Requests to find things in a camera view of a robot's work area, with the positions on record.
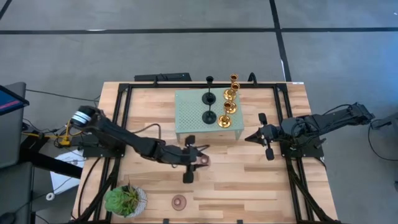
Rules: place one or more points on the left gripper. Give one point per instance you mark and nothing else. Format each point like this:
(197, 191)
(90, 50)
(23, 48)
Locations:
(183, 155)

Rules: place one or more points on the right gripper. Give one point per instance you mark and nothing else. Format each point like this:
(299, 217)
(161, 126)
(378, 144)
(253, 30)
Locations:
(273, 135)

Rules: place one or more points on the pink ribbed glass candle holder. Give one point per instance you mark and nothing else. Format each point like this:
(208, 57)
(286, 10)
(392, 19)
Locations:
(179, 203)
(204, 160)

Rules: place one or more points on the gold metal candlestick holder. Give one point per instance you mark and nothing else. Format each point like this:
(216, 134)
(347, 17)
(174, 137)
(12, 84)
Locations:
(234, 77)
(224, 122)
(235, 86)

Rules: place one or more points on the black metal candlestick holder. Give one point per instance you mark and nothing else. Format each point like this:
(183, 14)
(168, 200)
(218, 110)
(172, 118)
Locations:
(209, 118)
(210, 79)

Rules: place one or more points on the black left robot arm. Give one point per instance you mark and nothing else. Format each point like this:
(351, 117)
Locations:
(124, 140)

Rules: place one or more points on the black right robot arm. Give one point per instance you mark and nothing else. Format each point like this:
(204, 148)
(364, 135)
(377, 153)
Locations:
(326, 119)

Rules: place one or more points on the green perforated metal shelf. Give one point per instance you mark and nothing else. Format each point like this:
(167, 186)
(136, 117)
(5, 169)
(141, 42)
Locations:
(191, 112)

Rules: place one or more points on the black arched hook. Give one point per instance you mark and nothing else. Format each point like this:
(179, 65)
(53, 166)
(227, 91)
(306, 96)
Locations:
(252, 74)

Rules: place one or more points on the small potted green plant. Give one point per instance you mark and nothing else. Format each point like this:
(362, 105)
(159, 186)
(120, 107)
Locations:
(143, 199)

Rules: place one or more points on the black flat box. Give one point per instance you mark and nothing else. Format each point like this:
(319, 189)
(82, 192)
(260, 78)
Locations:
(161, 77)

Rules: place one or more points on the green succulent plant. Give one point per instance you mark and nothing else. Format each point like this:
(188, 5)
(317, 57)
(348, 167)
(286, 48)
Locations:
(119, 202)

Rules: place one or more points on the black floor tape line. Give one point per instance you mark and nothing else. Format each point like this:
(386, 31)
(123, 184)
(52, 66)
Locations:
(155, 31)
(274, 12)

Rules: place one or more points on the grey furniture piece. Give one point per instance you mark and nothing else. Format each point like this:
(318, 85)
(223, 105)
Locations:
(387, 121)

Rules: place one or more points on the yellow clamp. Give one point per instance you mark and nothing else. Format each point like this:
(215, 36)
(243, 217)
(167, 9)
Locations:
(66, 141)

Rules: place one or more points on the white paper sheet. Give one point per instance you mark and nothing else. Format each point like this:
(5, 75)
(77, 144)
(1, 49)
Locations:
(62, 183)

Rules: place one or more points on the black stand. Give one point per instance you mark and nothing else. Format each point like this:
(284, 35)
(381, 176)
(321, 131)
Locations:
(53, 163)

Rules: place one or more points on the white tape roll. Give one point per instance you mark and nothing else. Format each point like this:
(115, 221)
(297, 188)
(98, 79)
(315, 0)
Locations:
(46, 196)

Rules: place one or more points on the laptop with blue screen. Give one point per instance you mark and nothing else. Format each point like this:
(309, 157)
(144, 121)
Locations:
(9, 101)

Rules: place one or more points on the black metal rig frame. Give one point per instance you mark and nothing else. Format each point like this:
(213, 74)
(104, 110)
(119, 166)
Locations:
(146, 85)

